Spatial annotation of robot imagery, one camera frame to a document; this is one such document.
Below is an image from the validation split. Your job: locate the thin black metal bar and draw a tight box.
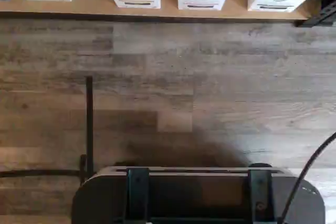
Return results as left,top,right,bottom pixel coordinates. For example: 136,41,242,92
85,76,93,180

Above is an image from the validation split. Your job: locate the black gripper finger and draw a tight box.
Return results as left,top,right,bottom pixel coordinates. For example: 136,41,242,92
125,167,151,224
247,168,275,224

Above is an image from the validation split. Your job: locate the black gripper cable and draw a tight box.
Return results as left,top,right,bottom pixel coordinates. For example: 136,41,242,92
277,131,336,224

